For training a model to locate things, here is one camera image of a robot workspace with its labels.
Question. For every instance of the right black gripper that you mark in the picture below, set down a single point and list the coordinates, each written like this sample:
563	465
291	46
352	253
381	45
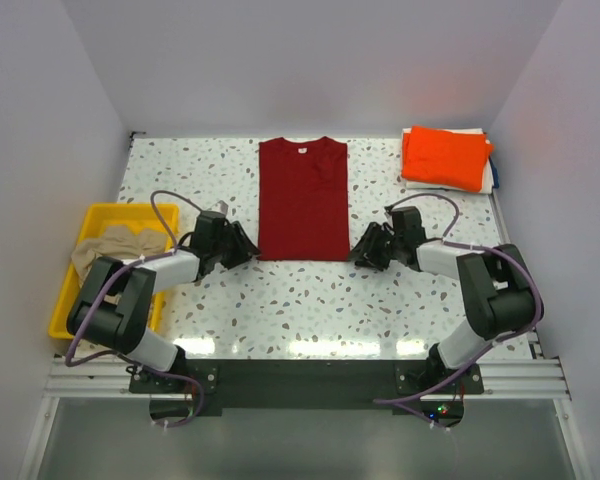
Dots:
366	249

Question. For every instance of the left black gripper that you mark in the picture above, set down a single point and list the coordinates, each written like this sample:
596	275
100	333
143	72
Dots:
244	249

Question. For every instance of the dark red t shirt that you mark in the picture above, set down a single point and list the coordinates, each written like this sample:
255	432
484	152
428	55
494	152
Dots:
303	200

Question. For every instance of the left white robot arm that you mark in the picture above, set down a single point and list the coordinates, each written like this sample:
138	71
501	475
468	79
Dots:
112	308

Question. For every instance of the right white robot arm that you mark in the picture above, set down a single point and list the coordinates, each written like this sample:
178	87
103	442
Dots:
497	292

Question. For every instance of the yellow plastic tray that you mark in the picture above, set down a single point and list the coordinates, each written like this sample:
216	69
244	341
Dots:
100	216

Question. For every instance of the folded orange t shirt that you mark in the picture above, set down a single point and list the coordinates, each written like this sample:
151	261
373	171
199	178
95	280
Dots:
447	157

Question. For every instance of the beige t shirt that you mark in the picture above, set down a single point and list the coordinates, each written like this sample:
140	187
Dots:
119	242

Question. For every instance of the folded blue t shirt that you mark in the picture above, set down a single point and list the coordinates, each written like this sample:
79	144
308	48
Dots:
495	175

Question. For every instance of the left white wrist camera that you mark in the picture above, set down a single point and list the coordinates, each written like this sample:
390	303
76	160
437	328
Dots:
222	207

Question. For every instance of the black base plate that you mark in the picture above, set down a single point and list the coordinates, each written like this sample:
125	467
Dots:
209	387

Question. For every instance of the aluminium frame rail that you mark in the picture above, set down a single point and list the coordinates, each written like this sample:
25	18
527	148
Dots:
539	379

